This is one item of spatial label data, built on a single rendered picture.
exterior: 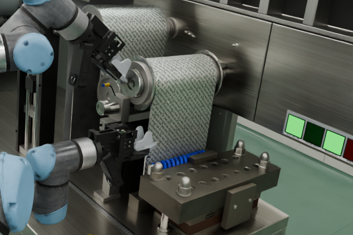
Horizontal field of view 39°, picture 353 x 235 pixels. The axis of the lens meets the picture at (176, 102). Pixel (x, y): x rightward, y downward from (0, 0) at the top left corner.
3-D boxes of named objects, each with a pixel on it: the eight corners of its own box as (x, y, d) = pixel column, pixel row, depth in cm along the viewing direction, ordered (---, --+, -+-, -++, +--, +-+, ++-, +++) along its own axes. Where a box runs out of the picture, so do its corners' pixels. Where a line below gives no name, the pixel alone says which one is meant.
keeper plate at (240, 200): (220, 226, 133) (227, 190, 129) (244, 215, 140) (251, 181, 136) (227, 231, 131) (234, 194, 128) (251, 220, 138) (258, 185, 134)
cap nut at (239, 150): (230, 152, 151) (232, 138, 149) (238, 149, 153) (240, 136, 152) (239, 157, 148) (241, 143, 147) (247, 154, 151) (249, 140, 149)
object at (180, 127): (143, 168, 135) (151, 105, 129) (203, 151, 151) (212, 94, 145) (144, 169, 135) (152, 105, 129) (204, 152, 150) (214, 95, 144)
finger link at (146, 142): (166, 129, 131) (138, 135, 125) (163, 150, 133) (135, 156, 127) (158, 125, 133) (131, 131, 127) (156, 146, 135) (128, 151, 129)
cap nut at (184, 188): (173, 191, 123) (175, 175, 122) (184, 188, 126) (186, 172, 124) (183, 198, 121) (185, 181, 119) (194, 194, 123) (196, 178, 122)
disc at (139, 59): (118, 100, 138) (122, 49, 134) (120, 100, 139) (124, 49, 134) (152, 117, 128) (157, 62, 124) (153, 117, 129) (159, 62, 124)
